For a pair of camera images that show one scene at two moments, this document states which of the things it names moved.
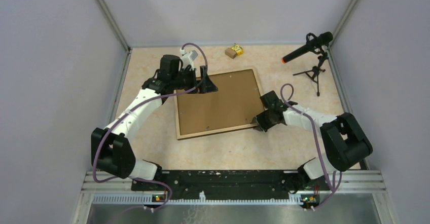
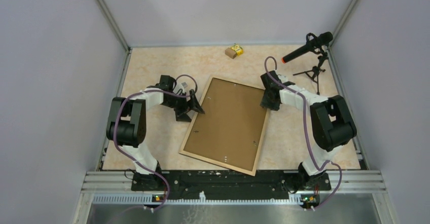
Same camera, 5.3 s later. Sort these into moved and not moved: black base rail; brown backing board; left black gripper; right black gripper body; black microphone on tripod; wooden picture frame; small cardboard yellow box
Moved: brown backing board; wooden picture frame; right black gripper body; left black gripper
Not moved: small cardboard yellow box; black base rail; black microphone on tripod
